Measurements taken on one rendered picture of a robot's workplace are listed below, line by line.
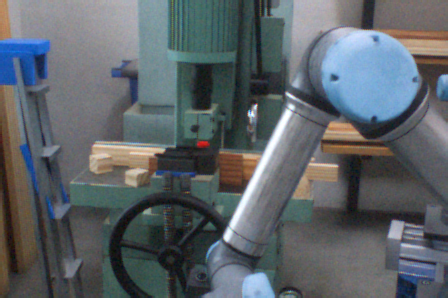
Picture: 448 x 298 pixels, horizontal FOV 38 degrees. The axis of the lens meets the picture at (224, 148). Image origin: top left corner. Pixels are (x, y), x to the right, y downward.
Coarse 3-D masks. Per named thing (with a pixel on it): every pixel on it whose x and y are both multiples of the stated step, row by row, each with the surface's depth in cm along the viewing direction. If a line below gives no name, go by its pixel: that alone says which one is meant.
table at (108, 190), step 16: (80, 176) 165; (96, 176) 165; (112, 176) 166; (80, 192) 160; (96, 192) 160; (112, 192) 159; (128, 192) 158; (144, 192) 158; (224, 192) 156; (240, 192) 156; (224, 208) 156; (288, 208) 154; (304, 208) 153; (144, 224) 150; (160, 224) 149; (176, 224) 149; (208, 224) 147
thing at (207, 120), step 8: (216, 104) 175; (192, 112) 164; (200, 112) 164; (208, 112) 164; (216, 112) 171; (184, 120) 164; (192, 120) 164; (200, 120) 163; (208, 120) 163; (216, 120) 172; (184, 128) 165; (200, 128) 164; (208, 128) 164; (216, 128) 173; (184, 136) 165; (192, 136) 165; (200, 136) 164; (208, 136) 164
